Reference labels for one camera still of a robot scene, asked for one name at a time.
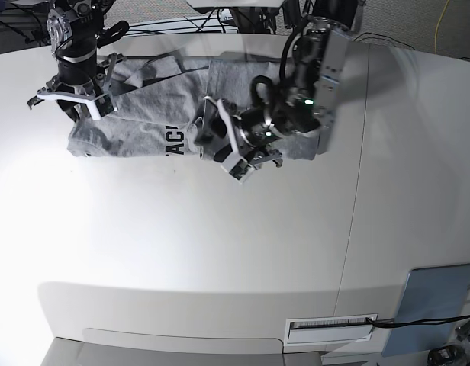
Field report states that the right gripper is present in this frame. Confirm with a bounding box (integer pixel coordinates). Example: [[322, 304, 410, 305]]
[[27, 53, 125, 123]]

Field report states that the blue-grey flat panel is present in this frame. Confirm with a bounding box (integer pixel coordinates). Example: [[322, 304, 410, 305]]
[[381, 263, 470, 358]]

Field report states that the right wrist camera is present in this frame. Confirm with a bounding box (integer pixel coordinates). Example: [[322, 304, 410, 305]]
[[85, 92, 118, 120]]

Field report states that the black floor cable right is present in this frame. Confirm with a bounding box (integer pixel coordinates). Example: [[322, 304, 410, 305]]
[[353, 31, 418, 50]]

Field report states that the black cable on table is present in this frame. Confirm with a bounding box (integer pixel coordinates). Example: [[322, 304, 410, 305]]
[[365, 314, 470, 329]]

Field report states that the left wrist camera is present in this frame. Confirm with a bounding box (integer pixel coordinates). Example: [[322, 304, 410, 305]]
[[221, 152, 256, 184]]

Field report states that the grey T-shirt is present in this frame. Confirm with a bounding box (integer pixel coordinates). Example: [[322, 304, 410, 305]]
[[65, 50, 323, 162]]

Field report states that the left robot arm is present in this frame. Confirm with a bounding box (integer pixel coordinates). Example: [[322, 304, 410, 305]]
[[192, 1, 365, 167]]

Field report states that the black device bottom right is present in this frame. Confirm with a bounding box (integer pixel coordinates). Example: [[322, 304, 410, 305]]
[[427, 345, 464, 366]]

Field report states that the white cable grommet plate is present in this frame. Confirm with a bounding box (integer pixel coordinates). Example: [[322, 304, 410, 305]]
[[283, 313, 378, 346]]

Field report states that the yellow cable on floor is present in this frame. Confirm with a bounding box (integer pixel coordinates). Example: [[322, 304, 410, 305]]
[[433, 0, 449, 55]]

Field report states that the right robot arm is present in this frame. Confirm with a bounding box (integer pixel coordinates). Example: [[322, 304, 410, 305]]
[[27, 1, 130, 121]]

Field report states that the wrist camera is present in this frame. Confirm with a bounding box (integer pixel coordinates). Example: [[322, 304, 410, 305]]
[[221, 152, 256, 184], [85, 92, 118, 120]]

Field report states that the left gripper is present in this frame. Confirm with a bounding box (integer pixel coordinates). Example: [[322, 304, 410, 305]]
[[192, 95, 283, 168]]

